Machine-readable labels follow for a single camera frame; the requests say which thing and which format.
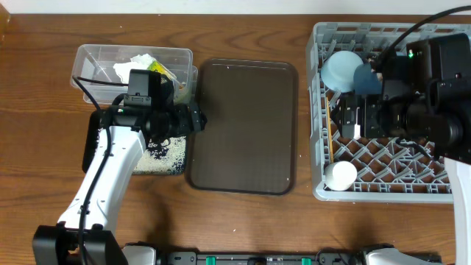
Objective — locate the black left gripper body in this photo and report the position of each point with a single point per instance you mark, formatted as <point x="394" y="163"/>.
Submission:
<point x="179" y="124"/>

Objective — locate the wooden chopstick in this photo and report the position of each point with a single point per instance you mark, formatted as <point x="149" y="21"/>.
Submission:
<point x="329" y="131"/>

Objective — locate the brown serving tray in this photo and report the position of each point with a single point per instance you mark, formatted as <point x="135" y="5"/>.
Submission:
<point x="249" y="143"/>

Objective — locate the black waste tray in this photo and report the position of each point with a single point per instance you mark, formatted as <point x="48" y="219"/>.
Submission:
<point x="88" y="147"/>

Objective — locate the white crumpled napkin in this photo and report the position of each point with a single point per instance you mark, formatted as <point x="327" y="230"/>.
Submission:
<point x="139" y="62"/>

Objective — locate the grey dishwasher rack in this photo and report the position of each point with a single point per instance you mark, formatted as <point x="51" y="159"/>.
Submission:
<point x="389" y="169"/>

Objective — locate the spilled white rice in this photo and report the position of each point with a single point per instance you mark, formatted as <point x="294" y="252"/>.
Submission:
<point x="120" y="152"/>

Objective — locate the clear plastic bin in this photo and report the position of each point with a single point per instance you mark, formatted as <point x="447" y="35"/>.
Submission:
<point x="95" y="62"/>

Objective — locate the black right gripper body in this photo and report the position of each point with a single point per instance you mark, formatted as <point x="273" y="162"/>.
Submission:
<point x="358" y="118"/>

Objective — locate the light blue bowl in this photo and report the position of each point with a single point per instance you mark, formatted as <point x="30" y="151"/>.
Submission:
<point x="338" y="71"/>

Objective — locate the small white cup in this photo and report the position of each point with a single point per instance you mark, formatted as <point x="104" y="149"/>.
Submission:
<point x="339" y="176"/>

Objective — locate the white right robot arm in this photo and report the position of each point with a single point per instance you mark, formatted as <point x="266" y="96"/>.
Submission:
<point x="426" y="94"/>

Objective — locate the white pink bowl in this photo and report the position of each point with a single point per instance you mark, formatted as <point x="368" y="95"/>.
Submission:
<point x="356" y="132"/>

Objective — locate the dark blue bowl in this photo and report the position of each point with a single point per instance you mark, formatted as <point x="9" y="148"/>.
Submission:
<point x="365" y="81"/>

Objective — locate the green snack wrapper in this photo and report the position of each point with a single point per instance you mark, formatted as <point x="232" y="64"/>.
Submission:
<point x="161" y="69"/>

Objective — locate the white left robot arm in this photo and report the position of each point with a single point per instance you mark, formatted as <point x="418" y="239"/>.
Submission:
<point x="84" y="233"/>

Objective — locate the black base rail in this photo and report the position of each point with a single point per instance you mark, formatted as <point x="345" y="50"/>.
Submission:
<point x="265" y="259"/>

